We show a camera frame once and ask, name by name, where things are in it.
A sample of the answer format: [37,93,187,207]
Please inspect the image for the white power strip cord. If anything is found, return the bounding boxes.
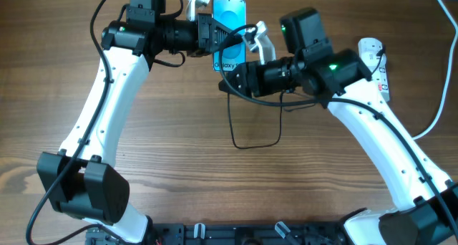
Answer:
[413,0,458,141]

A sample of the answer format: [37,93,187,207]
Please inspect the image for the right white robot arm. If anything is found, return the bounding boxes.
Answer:
[219,8,457,244]

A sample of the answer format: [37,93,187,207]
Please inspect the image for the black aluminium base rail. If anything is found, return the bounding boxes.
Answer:
[84,221,348,245]

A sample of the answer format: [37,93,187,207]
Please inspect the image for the black charger cable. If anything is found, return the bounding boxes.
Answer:
[226,45,387,150]

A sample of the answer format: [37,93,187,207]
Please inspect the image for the white power strip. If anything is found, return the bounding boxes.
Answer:
[358,37,390,102]

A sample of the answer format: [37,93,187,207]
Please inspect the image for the blue Galaxy smartphone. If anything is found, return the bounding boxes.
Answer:
[213,0,246,72]

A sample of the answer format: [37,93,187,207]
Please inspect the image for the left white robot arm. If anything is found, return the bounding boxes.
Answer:
[36,0,229,244]

